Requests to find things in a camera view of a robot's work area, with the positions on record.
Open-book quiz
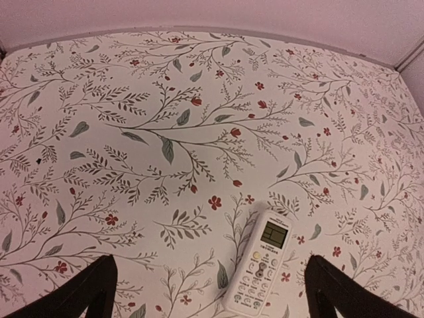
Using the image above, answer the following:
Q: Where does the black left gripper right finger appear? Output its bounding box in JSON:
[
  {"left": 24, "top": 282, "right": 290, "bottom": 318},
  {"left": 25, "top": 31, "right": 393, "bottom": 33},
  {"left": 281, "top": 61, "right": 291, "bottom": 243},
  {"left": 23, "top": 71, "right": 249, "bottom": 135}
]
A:
[{"left": 304, "top": 255, "right": 413, "bottom": 318}]

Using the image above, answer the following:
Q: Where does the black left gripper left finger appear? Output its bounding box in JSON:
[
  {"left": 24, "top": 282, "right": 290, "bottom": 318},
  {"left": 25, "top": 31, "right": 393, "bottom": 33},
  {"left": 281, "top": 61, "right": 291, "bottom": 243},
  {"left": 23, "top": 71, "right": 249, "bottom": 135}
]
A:
[{"left": 8, "top": 254, "right": 118, "bottom": 318}]

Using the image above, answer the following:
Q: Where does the white remote control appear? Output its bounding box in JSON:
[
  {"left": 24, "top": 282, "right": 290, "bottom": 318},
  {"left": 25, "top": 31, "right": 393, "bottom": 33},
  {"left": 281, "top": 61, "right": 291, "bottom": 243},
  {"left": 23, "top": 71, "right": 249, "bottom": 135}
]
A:
[{"left": 222, "top": 210, "right": 292, "bottom": 317}]

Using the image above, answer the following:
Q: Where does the floral patterned table mat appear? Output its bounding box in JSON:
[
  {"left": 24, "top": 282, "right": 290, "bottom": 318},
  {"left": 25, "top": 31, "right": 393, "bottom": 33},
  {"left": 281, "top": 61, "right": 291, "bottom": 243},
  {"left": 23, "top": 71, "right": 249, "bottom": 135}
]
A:
[{"left": 1, "top": 32, "right": 423, "bottom": 317}]

